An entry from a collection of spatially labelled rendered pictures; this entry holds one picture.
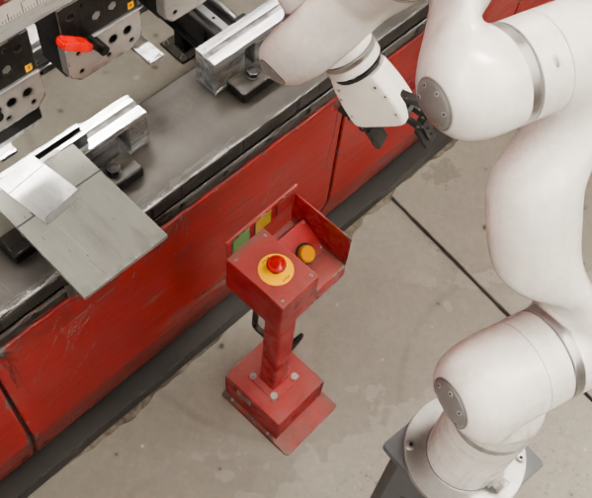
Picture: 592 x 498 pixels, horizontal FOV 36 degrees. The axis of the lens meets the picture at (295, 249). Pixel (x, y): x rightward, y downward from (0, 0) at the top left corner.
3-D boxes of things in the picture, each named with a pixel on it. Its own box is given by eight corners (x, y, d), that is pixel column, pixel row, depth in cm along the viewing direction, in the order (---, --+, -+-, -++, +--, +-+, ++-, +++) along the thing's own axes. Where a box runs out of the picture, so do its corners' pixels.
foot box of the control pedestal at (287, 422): (287, 457, 240) (290, 443, 230) (221, 394, 248) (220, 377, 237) (337, 406, 248) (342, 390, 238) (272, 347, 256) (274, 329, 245)
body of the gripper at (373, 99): (314, 80, 131) (351, 133, 138) (369, 75, 124) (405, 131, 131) (337, 43, 134) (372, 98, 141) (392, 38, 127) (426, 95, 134)
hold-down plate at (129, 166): (17, 266, 165) (14, 257, 163) (0, 246, 167) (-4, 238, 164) (144, 175, 177) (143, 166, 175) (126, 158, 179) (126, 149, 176)
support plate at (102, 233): (85, 300, 150) (84, 297, 149) (-10, 202, 158) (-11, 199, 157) (168, 237, 157) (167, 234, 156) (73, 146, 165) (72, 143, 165)
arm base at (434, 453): (549, 464, 140) (591, 424, 124) (463, 542, 133) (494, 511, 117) (464, 373, 147) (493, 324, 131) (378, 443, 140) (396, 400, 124)
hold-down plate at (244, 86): (243, 104, 188) (244, 95, 185) (225, 89, 189) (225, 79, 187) (343, 33, 199) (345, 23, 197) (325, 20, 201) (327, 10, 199)
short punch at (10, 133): (-4, 156, 152) (-18, 122, 144) (-11, 149, 153) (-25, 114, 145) (44, 125, 156) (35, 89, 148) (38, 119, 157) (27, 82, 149)
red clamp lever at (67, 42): (67, 42, 135) (112, 46, 143) (50, 27, 136) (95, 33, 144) (62, 52, 135) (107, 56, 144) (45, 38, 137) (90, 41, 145)
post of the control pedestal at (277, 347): (274, 390, 237) (285, 296, 190) (259, 376, 238) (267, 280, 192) (288, 376, 239) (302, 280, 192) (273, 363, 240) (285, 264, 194)
